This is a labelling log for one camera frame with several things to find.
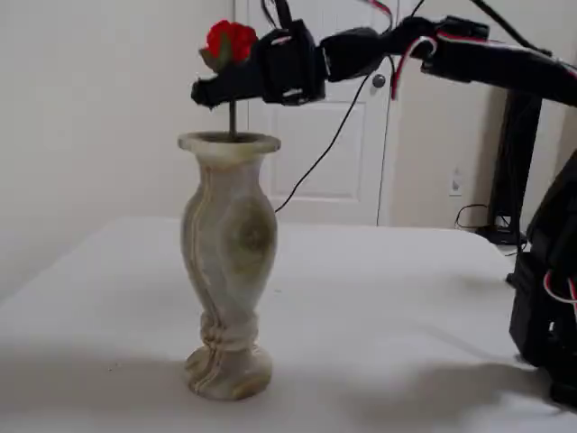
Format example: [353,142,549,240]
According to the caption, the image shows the thick black cable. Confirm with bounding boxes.
[471,0,555,58]

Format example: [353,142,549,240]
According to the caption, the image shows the black cable bundle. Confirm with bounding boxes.
[453,204,528,258]

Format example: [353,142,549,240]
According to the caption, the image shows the thin black cable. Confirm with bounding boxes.
[273,0,426,214]

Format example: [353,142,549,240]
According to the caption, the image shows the white panel door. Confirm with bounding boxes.
[234,0,402,226]

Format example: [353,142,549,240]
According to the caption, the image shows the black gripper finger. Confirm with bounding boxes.
[190,43,268,109]

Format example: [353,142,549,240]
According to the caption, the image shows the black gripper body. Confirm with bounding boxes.
[259,19,327,107]

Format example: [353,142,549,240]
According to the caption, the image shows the red artificial rose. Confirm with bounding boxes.
[199,19,259,138]

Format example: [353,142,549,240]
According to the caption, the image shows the black upright stand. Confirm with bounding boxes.
[489,88,545,247]

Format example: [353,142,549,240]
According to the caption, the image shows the red and white servo cable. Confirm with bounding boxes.
[358,0,393,22]
[390,38,436,100]
[543,269,577,310]

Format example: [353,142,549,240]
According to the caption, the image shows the marbled onyx stone vase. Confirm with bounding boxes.
[177,130,282,401]

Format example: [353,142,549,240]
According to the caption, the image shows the white wall outlet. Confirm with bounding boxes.
[448,166,464,198]

